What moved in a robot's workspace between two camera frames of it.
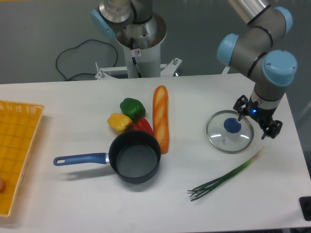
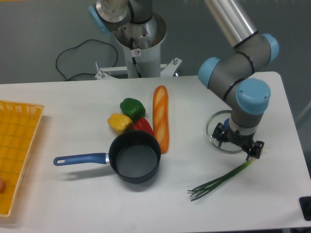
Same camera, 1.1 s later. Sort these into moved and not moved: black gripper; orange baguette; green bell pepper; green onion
Moved: black gripper
Not moved: green bell pepper; green onion; orange baguette
